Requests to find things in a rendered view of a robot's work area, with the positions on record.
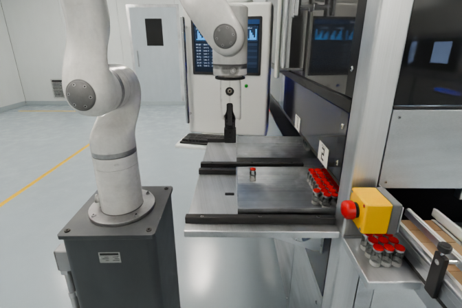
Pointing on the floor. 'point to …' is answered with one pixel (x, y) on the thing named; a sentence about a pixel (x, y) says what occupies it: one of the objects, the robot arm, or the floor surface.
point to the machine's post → (370, 108)
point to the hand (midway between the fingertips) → (229, 135)
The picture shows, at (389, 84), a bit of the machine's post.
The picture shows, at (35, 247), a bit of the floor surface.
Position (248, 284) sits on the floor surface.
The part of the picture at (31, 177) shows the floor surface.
